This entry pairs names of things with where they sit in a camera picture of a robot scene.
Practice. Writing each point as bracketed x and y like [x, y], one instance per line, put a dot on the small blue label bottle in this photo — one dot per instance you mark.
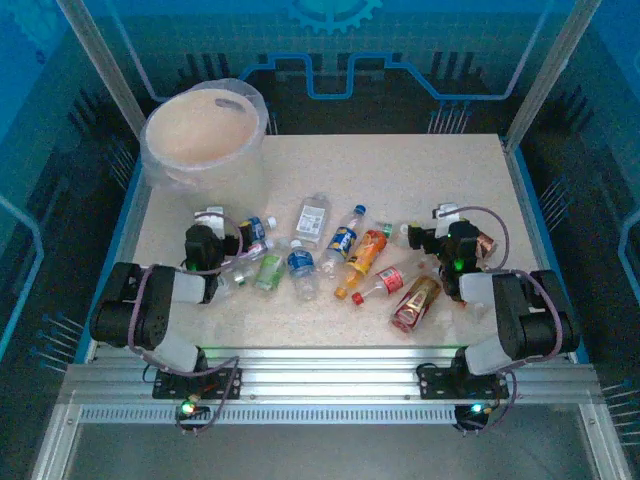
[257, 230]

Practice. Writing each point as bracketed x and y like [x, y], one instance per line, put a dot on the pink label clear bottle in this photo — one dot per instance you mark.
[257, 248]

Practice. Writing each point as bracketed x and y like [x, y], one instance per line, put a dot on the clear green neck bottle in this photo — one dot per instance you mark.
[395, 235]

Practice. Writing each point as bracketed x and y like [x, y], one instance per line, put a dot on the copper brown label bottle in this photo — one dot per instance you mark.
[485, 246]

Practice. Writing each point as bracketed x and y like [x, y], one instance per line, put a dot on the crushed clear bottle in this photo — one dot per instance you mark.
[239, 277]

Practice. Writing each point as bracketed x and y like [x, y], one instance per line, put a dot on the green label bottle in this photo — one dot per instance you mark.
[270, 272]

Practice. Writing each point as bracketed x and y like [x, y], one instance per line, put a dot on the red label clear bottle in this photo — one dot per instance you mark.
[390, 280]

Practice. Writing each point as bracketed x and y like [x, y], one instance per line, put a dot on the tall orange label bottle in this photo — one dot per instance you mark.
[367, 250]

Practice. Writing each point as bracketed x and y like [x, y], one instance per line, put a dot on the red gold label bottle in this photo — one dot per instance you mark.
[415, 305]

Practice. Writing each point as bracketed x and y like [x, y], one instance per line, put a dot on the blue label water bottle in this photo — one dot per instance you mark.
[301, 265]

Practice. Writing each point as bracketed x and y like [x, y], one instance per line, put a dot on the square clear white label bottle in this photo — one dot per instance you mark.
[312, 220]

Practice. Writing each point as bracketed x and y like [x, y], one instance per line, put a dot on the blue yellow label bottle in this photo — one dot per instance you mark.
[342, 240]

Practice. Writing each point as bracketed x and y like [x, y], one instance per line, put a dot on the white bin with plastic liner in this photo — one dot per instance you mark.
[200, 130]

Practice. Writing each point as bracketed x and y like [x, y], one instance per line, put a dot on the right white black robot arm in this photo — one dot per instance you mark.
[520, 310]

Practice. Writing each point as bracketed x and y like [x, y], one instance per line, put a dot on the small LED control board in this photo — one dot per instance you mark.
[475, 409]
[187, 407]

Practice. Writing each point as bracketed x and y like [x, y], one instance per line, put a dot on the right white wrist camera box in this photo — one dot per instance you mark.
[445, 215]

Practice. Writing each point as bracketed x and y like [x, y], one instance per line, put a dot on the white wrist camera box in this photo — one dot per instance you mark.
[445, 215]
[212, 217]

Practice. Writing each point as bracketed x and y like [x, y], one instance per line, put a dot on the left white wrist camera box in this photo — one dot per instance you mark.
[212, 217]

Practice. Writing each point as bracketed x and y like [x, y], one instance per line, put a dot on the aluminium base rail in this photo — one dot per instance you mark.
[325, 375]

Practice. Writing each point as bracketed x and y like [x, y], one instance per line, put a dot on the aluminium frame post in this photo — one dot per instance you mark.
[100, 65]
[550, 65]

